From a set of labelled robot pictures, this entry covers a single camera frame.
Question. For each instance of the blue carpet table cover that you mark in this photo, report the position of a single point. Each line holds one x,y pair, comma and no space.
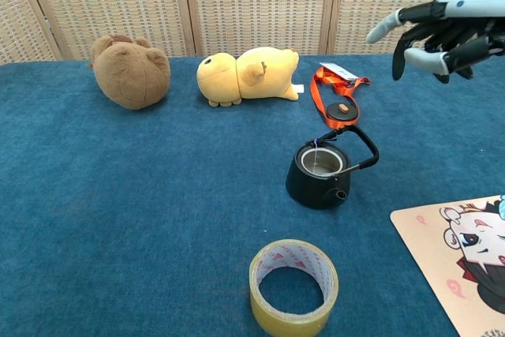
158,195

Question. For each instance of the yellow bear plush toy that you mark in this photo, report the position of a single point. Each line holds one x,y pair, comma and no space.
256,76

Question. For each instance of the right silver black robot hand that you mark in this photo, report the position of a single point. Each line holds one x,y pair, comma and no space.
457,33

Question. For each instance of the tea bag with green tag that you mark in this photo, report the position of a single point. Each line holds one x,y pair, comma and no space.
316,159

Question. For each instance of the woven folding screen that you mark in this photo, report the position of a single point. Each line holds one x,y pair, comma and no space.
256,5

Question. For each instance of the clear packing tape roll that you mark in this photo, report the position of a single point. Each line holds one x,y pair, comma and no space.
292,319

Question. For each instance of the cartoon girl mouse pad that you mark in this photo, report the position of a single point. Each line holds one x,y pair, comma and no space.
434,242

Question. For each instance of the brown capybara plush toy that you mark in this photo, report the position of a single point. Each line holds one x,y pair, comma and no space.
130,76

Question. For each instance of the round grey disc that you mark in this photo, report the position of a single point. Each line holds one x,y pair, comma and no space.
335,114

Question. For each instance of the white badge card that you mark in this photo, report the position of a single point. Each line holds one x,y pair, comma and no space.
337,70

